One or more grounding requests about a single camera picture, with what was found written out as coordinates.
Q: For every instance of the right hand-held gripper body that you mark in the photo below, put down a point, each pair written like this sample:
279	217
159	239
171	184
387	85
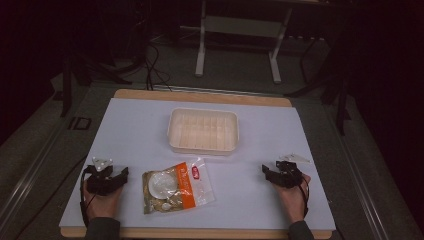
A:
289	175

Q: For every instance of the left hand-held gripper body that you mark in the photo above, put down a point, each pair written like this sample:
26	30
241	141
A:
100	181

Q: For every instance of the person's left hand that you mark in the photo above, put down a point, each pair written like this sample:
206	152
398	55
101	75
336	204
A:
101	205

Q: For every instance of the person's right hand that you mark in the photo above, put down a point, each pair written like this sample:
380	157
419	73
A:
293	200

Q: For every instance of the white table mat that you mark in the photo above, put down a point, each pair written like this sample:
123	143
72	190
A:
233	186

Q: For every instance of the clear snack packet orange stripe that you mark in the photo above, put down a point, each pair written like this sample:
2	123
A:
176	185

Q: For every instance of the cream plastic basket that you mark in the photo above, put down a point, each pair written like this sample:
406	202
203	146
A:
203	130

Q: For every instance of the black metal stand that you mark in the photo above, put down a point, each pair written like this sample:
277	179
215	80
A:
336	90

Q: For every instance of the black tripod stand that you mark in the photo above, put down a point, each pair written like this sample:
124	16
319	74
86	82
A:
90	71

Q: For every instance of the white metal stand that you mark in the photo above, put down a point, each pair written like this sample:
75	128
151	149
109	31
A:
240	26

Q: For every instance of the black floor bracket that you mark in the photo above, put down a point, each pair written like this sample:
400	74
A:
79	123

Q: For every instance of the grey floor rail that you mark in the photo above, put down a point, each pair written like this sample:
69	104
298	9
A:
360	186
30	176

